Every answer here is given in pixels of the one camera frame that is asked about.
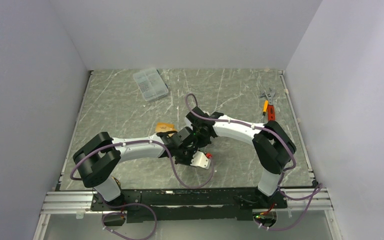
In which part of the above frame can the red adjustable wrench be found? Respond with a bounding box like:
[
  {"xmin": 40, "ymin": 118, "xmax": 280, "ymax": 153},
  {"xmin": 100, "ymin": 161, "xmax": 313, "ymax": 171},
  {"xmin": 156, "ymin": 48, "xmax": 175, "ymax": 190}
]
[{"xmin": 260, "ymin": 88, "xmax": 276, "ymax": 121}]

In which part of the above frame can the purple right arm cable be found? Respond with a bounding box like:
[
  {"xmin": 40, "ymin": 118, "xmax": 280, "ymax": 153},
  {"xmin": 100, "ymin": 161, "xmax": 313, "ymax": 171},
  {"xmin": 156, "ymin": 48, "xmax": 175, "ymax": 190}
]
[{"xmin": 183, "ymin": 93, "xmax": 323, "ymax": 232}]

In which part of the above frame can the clear plastic organizer box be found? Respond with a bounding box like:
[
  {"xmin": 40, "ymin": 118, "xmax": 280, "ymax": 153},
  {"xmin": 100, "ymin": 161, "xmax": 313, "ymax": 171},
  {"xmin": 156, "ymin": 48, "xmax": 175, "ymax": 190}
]
[{"xmin": 132, "ymin": 68, "xmax": 169, "ymax": 102}]

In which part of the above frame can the aluminium frame rail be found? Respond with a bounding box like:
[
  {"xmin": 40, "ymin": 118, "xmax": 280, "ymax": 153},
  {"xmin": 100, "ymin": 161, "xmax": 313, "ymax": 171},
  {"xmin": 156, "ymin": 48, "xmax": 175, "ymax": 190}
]
[{"xmin": 33, "ymin": 190, "xmax": 94, "ymax": 240}]

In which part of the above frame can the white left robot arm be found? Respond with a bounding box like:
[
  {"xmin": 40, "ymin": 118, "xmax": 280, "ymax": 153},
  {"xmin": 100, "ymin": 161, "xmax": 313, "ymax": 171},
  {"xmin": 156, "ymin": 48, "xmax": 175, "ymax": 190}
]
[{"xmin": 72, "ymin": 127, "xmax": 204, "ymax": 210}]

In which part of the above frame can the orange small screwdriver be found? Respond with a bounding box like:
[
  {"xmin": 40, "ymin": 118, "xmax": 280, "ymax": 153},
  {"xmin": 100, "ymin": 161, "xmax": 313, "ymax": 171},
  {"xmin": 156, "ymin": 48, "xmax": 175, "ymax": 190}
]
[{"xmin": 262, "ymin": 100, "xmax": 269, "ymax": 117}]

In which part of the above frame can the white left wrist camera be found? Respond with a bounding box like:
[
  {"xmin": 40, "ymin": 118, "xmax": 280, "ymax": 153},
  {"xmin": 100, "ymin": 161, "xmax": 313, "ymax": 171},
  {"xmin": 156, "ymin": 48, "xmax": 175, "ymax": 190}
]
[{"xmin": 190, "ymin": 151, "xmax": 213, "ymax": 169}]

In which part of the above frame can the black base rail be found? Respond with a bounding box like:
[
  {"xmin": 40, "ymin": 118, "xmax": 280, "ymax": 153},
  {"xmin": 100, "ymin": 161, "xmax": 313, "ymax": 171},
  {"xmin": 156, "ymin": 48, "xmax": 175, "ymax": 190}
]
[{"xmin": 90, "ymin": 187, "xmax": 288, "ymax": 223}]

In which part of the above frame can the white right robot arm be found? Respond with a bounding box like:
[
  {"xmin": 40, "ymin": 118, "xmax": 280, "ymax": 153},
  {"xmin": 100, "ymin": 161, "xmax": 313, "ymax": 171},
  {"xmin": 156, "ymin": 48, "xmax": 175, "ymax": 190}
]
[{"xmin": 185, "ymin": 107, "xmax": 297, "ymax": 208}]

